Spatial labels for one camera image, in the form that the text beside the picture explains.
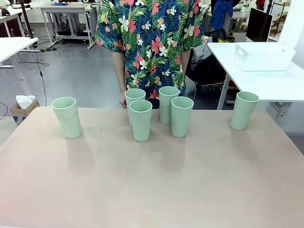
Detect person's right hand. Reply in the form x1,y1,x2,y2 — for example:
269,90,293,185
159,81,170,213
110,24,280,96
118,92,128,109

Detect light green plastic cup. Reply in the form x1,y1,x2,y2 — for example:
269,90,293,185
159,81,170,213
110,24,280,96
129,99,153,143
124,88,146,127
159,86,180,125
171,96,195,138
51,96,82,139
229,91,260,131

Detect white plastic storage basket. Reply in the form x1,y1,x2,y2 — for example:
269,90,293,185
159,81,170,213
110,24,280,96
232,42,297,72

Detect person's right forearm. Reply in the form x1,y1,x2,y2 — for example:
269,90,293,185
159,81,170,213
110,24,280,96
111,50,127,95

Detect person's left forearm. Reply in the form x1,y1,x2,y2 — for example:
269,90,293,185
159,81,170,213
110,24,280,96
180,49,191,80

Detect person in floral shirt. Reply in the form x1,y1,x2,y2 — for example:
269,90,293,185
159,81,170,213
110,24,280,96
95,0,208,101

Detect black office chair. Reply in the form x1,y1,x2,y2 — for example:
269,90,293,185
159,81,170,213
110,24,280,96
184,28,229,100

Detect crumpled white paper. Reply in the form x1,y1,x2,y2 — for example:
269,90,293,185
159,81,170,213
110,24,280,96
15,95,37,110

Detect cardboard box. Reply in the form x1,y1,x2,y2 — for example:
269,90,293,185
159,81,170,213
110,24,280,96
9,97,40,125

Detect grey height-adjustable desk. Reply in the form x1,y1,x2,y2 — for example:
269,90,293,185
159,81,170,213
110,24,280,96
40,4,98,50

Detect white table with rounded corner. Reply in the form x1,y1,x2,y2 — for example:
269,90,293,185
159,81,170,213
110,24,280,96
0,37,39,69

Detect black vertical pole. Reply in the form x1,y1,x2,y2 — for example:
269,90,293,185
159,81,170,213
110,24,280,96
19,0,34,38

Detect blue hanging jacket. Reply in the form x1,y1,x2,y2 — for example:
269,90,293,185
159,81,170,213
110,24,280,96
209,0,235,31

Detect white side table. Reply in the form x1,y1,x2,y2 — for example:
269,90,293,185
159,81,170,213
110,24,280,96
207,42,304,110

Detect black computer monitor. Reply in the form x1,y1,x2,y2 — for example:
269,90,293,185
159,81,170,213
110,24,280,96
245,7,274,43

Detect thin black floor cable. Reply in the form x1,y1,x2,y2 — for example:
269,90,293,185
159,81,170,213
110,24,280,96
16,44,48,107

